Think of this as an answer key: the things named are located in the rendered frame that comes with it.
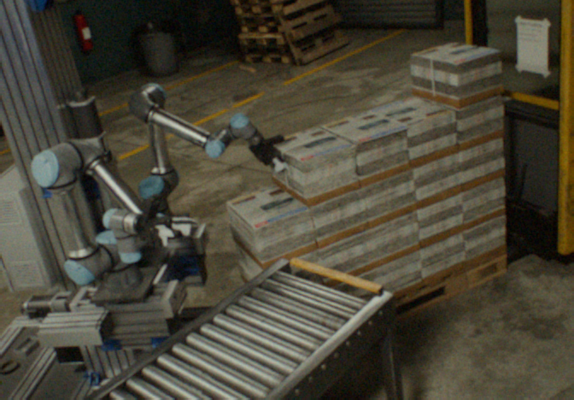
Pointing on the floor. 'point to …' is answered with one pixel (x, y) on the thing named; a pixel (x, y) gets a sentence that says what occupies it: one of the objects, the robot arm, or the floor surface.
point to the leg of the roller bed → (391, 365)
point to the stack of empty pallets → (264, 2)
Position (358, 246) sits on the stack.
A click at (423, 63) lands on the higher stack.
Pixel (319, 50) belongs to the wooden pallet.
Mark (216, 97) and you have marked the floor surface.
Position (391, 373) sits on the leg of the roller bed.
